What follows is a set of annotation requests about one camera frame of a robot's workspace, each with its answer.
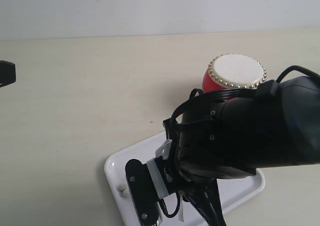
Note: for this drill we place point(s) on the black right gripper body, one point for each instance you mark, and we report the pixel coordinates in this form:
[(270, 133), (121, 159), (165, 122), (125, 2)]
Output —
[(204, 136)]

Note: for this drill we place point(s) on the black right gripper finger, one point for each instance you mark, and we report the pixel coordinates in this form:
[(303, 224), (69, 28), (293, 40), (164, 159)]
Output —
[(206, 200)]

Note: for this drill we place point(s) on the wooden drumstick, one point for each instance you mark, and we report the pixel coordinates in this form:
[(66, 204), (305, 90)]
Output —
[(123, 190)]

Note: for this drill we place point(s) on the small red drum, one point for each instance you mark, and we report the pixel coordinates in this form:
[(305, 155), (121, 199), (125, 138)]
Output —
[(233, 71)]

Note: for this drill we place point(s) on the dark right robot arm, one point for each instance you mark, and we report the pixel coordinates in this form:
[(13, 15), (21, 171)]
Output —
[(285, 129)]

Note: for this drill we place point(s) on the white rectangular plastic tray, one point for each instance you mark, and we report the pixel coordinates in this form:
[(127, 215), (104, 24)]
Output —
[(124, 172)]

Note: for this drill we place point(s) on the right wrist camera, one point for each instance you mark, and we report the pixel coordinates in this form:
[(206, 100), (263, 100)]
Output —
[(147, 187)]

